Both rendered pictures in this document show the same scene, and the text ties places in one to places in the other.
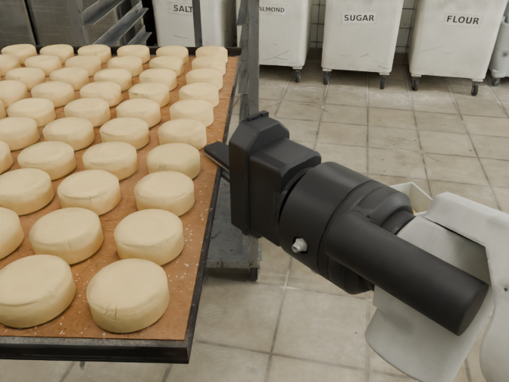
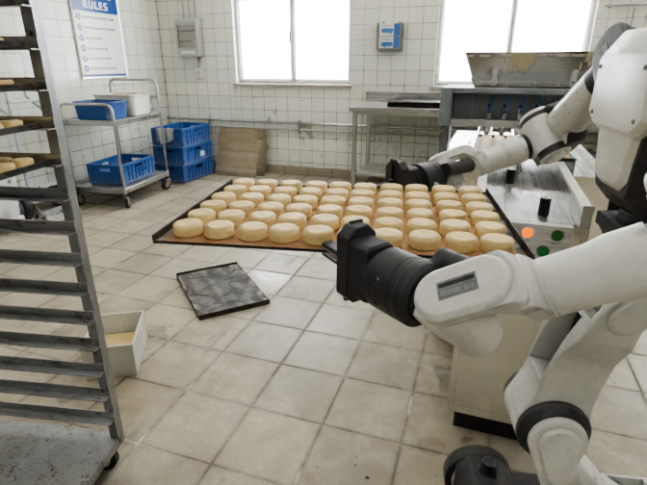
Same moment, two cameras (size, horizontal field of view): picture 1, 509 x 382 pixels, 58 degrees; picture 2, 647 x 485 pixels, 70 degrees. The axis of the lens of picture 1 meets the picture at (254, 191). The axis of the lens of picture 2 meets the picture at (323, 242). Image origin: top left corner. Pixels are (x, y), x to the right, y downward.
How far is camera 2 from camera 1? 118 cm
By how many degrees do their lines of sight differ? 73
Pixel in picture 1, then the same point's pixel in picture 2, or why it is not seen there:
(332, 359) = (233, 423)
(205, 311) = not seen: outside the picture
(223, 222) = (31, 456)
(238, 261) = (111, 447)
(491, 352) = (482, 164)
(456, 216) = (450, 154)
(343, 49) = not seen: outside the picture
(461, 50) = not seen: outside the picture
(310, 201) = (430, 169)
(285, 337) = (198, 450)
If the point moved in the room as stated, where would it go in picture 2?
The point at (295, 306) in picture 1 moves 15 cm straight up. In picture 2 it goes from (167, 439) to (161, 405)
